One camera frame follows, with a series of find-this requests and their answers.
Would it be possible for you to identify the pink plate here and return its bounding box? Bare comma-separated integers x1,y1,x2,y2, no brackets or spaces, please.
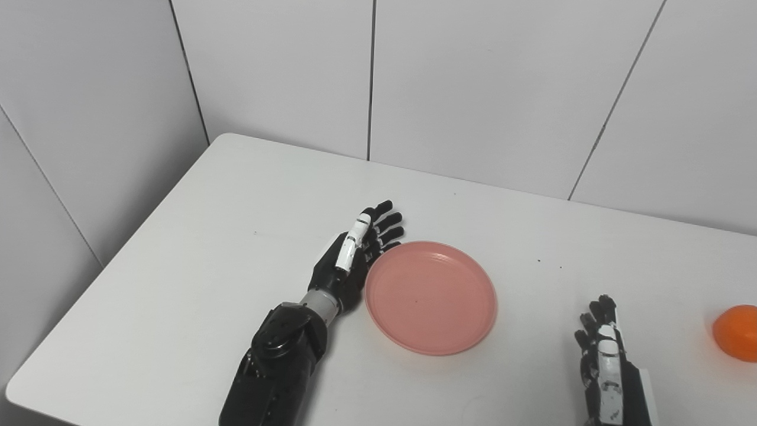
364,240,498,357

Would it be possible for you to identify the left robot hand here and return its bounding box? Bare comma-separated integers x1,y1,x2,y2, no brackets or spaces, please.
308,200,405,314

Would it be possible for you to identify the orange fruit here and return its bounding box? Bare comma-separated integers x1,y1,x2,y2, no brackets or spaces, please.
712,305,757,363

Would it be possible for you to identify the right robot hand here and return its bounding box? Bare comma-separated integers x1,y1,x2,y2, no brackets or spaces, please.
574,295,659,426

